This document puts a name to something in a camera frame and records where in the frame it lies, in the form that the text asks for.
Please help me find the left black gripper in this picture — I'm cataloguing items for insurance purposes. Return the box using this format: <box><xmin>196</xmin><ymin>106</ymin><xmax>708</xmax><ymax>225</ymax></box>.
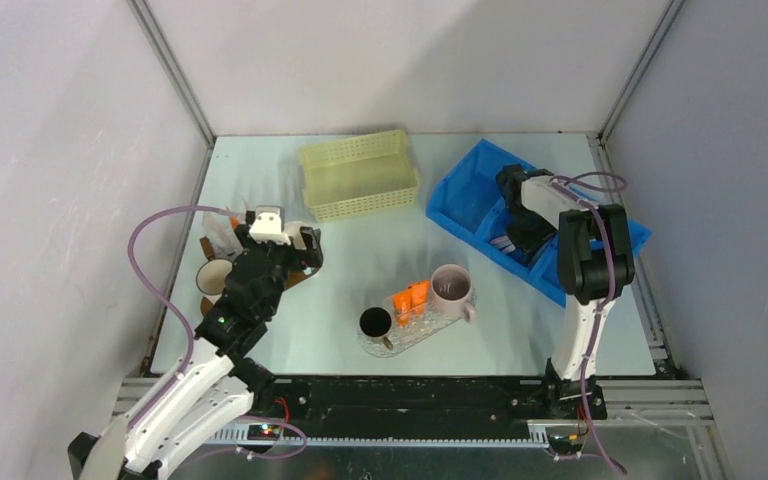
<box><xmin>234</xmin><ymin>225</ymin><xmax>321</xmax><ymax>317</ymax></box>

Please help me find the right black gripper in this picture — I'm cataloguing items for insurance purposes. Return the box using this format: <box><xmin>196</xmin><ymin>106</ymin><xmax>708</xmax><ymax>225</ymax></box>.
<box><xmin>506</xmin><ymin>206</ymin><xmax>559</xmax><ymax>261</ymax></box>

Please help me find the white toothpaste tube black cap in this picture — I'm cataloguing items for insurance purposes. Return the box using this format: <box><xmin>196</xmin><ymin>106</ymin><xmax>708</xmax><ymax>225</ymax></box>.
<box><xmin>240</xmin><ymin>196</ymin><xmax>258</xmax><ymax>216</ymax></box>

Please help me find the brown mug black inside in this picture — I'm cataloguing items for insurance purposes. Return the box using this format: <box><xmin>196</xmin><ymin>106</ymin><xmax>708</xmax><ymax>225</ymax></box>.
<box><xmin>359</xmin><ymin>307</ymin><xmax>394</xmax><ymax>350</ymax></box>

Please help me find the clear container with brown lid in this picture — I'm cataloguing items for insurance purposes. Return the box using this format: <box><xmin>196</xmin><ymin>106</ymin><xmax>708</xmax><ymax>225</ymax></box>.
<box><xmin>199</xmin><ymin>227</ymin><xmax>240</xmax><ymax>260</ymax></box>

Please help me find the pink mug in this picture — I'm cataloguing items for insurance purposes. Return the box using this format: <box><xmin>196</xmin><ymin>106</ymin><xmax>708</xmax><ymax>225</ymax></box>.
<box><xmin>429</xmin><ymin>264</ymin><xmax>477</xmax><ymax>323</ymax></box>

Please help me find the white ribbed mug black rim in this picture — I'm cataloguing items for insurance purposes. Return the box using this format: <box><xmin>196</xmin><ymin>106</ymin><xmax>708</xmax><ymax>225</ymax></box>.
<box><xmin>195</xmin><ymin>258</ymin><xmax>233</xmax><ymax>296</ymax></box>

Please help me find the clear textured plastic box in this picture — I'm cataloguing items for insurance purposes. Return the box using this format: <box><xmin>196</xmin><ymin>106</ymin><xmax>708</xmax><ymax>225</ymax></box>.
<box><xmin>389</xmin><ymin>280</ymin><xmax>431</xmax><ymax>333</ymax></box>

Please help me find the light blue mug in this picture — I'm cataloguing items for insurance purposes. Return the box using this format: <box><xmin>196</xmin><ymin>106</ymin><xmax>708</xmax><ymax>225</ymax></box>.
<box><xmin>283</xmin><ymin>221</ymin><xmax>313</xmax><ymax>250</ymax></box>

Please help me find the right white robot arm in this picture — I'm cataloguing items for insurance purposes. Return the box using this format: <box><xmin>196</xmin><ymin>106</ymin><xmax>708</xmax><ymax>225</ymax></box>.
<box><xmin>495</xmin><ymin>164</ymin><xmax>635</xmax><ymax>418</ymax></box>

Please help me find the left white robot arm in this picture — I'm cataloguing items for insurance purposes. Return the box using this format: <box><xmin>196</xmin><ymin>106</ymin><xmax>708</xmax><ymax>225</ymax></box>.
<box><xmin>67</xmin><ymin>222</ymin><xmax>323</xmax><ymax>479</ymax></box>

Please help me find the brown wooden oval tray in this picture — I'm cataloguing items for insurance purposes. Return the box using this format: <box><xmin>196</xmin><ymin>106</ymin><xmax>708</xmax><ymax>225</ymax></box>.
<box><xmin>199</xmin><ymin>235</ymin><xmax>325</xmax><ymax>316</ymax></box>

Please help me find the clear textured oval tray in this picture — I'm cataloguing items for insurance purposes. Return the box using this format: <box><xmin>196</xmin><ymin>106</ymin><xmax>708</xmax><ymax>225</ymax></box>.
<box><xmin>358</xmin><ymin>296</ymin><xmax>462</xmax><ymax>358</ymax></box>

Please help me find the blue plastic divided bin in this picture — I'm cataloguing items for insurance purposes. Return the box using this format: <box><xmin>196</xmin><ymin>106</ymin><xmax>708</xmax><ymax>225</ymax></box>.
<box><xmin>426</xmin><ymin>140</ymin><xmax>651</xmax><ymax>305</ymax></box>

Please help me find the yellow perforated plastic basket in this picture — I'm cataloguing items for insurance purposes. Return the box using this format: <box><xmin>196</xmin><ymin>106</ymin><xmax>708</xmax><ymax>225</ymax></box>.
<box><xmin>298</xmin><ymin>129</ymin><xmax>421</xmax><ymax>223</ymax></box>

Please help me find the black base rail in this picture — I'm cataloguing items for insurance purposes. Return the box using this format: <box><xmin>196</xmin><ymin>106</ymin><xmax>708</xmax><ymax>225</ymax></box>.
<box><xmin>250</xmin><ymin>375</ymin><xmax>608</xmax><ymax>441</ymax></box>

